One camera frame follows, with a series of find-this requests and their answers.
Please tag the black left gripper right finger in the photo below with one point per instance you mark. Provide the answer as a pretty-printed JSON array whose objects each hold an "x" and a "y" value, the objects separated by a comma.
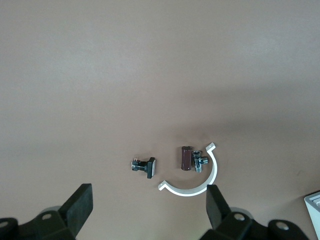
[{"x": 217, "y": 211}]

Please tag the brown cylinder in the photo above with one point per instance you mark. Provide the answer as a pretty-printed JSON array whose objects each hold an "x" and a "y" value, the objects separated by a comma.
[{"x": 185, "y": 158}]

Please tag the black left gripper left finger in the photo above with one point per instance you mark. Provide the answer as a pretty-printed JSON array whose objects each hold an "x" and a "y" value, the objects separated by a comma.
[{"x": 77, "y": 212}]

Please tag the white curved pipe clamp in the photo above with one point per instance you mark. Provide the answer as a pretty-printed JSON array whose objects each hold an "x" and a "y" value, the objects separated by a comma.
[{"x": 186, "y": 192}]

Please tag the white drawer cabinet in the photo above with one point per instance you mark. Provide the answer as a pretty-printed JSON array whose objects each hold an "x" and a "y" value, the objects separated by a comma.
[{"x": 313, "y": 205}]

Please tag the black square push button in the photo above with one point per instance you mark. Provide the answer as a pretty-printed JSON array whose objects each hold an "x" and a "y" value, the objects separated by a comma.
[{"x": 150, "y": 168}]

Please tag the brown table mat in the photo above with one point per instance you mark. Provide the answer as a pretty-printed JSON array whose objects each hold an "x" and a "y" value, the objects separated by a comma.
[{"x": 100, "y": 87}]

